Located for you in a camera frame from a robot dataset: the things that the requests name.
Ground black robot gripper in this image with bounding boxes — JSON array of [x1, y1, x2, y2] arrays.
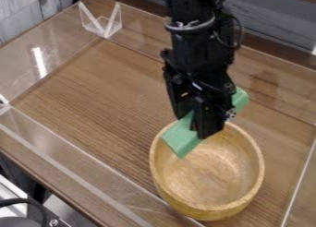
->
[[161, 15, 238, 139]]

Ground green rectangular block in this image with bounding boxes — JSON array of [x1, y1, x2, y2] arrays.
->
[[161, 88, 249, 159]]

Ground brown wooden bowl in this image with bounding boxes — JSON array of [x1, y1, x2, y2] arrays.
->
[[150, 122, 265, 221]]

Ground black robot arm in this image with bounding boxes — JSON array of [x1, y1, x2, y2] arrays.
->
[[161, 0, 241, 139]]

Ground clear acrylic tray wall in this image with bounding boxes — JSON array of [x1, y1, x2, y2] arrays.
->
[[0, 0, 316, 227]]

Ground clear acrylic corner bracket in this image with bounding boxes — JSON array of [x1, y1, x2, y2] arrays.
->
[[78, 2, 122, 39]]

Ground black metal frame bracket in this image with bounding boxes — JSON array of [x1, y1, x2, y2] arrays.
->
[[28, 195, 86, 227]]

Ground black cable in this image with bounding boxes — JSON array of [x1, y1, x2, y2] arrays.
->
[[0, 197, 48, 227]]

